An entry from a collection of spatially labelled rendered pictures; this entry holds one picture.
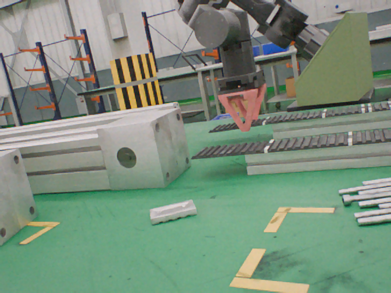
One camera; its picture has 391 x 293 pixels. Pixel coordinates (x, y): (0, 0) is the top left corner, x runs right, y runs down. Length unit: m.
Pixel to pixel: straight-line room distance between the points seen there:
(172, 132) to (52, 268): 0.27
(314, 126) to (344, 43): 0.32
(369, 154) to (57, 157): 0.43
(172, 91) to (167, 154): 8.90
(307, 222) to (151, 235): 0.15
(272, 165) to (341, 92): 0.50
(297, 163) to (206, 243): 0.20
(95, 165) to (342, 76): 0.62
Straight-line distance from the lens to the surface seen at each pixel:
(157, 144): 0.53
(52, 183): 0.66
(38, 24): 11.90
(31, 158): 0.67
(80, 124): 0.83
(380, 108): 0.69
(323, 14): 8.21
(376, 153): 0.51
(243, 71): 0.69
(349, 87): 0.98
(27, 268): 0.42
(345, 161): 0.51
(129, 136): 0.55
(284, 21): 1.08
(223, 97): 0.68
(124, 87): 3.98
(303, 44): 1.09
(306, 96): 1.01
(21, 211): 0.54
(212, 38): 0.63
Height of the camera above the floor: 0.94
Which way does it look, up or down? 12 degrees down
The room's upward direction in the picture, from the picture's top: 11 degrees counter-clockwise
